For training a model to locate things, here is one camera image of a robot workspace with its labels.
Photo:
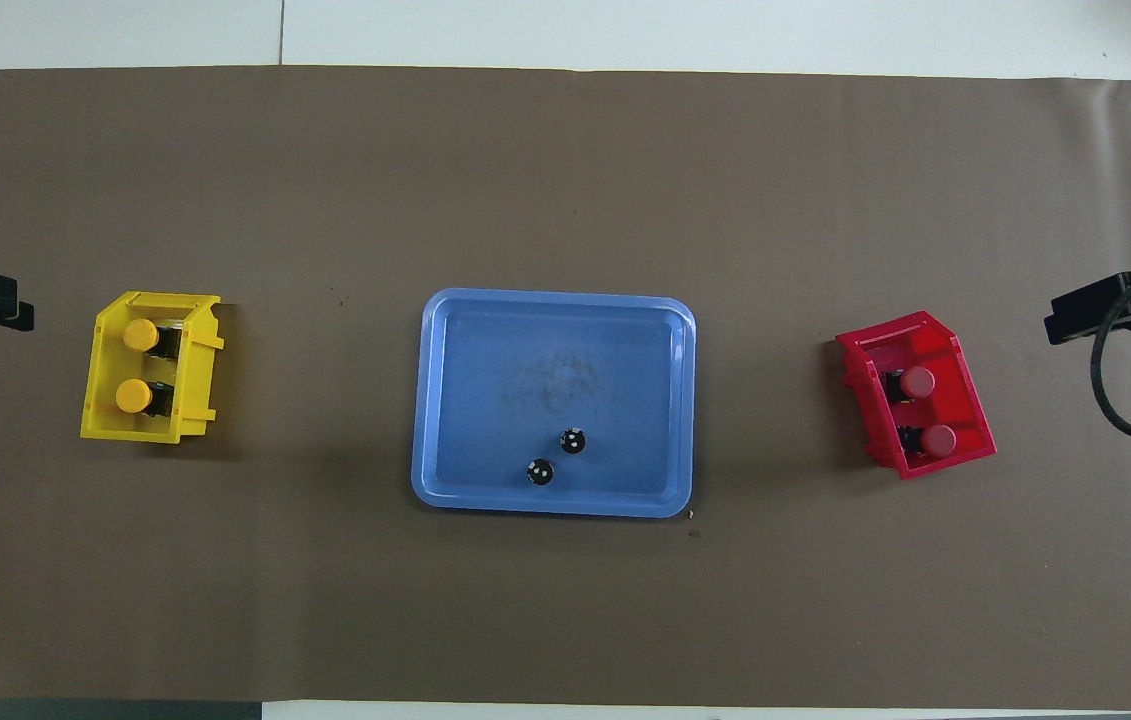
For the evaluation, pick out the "blue plastic tray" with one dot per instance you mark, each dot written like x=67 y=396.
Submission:
x=485 y=400

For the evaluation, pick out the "red plastic bin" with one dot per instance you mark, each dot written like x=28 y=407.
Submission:
x=965 y=400

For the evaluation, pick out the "red push button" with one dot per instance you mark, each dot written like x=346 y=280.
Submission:
x=918 y=381
x=938 y=441

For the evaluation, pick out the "small black cylinder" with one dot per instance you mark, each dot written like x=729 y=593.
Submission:
x=573 y=440
x=540 y=472

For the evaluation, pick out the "yellow push button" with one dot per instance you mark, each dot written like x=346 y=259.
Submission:
x=140 y=335
x=132 y=396

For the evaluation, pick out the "yellow plastic bin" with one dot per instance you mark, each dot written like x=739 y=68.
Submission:
x=100 y=380

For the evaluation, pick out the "brown table mat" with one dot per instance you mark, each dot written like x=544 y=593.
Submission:
x=565 y=180

